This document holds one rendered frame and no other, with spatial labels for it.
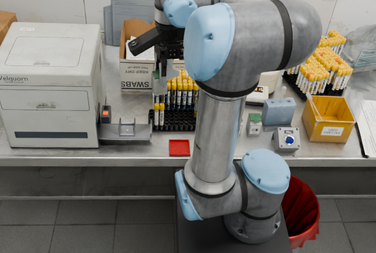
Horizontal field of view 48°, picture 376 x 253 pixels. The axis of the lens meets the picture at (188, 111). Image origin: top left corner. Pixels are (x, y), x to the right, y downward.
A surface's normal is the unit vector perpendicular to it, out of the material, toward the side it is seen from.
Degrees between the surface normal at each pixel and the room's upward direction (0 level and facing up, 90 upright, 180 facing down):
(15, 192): 0
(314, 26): 55
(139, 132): 0
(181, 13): 90
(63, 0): 90
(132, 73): 87
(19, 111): 90
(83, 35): 0
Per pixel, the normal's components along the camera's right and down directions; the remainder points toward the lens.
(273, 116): 0.17, 0.66
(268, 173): 0.19, -0.72
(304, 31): 0.48, 0.07
